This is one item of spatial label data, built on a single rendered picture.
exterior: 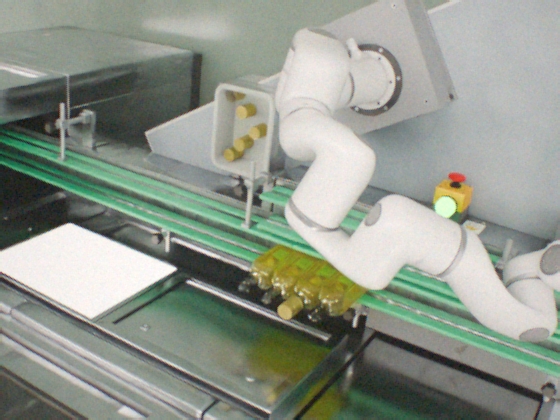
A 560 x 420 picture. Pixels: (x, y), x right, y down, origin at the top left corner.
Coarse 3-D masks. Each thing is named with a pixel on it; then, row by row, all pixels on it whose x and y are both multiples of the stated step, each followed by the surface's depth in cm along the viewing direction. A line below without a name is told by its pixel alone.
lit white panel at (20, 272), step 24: (48, 240) 181; (72, 240) 183; (96, 240) 184; (0, 264) 167; (24, 264) 168; (48, 264) 169; (72, 264) 171; (96, 264) 172; (120, 264) 174; (144, 264) 175; (48, 288) 159; (72, 288) 160; (96, 288) 162; (120, 288) 163; (96, 312) 152
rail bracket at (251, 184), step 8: (264, 176) 162; (240, 184) 155; (248, 184) 157; (256, 184) 158; (264, 184) 163; (240, 192) 154; (248, 192) 159; (248, 200) 160; (248, 208) 161; (248, 216) 162; (248, 224) 162
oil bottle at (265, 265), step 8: (272, 248) 157; (280, 248) 157; (288, 248) 157; (264, 256) 153; (272, 256) 153; (280, 256) 153; (288, 256) 154; (256, 264) 149; (264, 264) 149; (272, 264) 150; (280, 264) 151; (256, 272) 148; (264, 272) 148; (272, 272) 149; (264, 280) 148; (264, 288) 149
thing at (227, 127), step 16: (224, 96) 172; (256, 96) 164; (224, 112) 174; (256, 112) 174; (272, 112) 163; (224, 128) 176; (240, 128) 178; (272, 128) 165; (224, 144) 179; (256, 144) 177; (224, 160) 179; (240, 160) 179; (256, 160) 179; (256, 176) 172
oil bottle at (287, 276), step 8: (296, 256) 155; (304, 256) 155; (312, 256) 156; (288, 264) 151; (296, 264) 152; (304, 264) 152; (312, 264) 152; (280, 272) 148; (288, 272) 148; (296, 272) 148; (304, 272) 149; (272, 280) 147; (280, 280) 146; (288, 280) 145; (296, 280) 146; (288, 288) 145; (280, 296) 147; (288, 296) 146
